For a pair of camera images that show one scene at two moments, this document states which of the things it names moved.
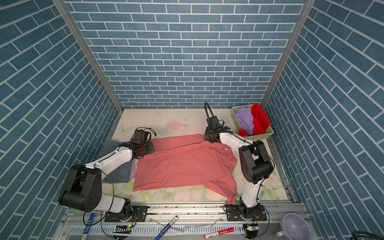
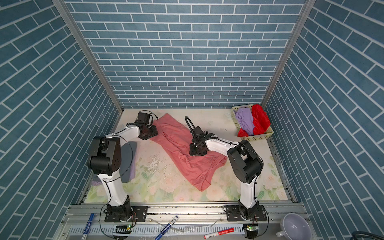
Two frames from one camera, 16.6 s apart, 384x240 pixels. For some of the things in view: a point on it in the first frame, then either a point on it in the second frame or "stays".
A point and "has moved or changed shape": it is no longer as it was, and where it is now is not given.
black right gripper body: x=208 y=135 → x=195 y=149
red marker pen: x=219 y=233 stays
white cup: x=294 y=227 stays
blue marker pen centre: x=166 y=228 stays
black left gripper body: x=147 y=148 → x=150 y=131
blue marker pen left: x=86 y=231 stays
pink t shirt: x=187 y=160 has moved or changed shape
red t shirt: x=261 y=121 stays
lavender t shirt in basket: x=245 y=119 stays
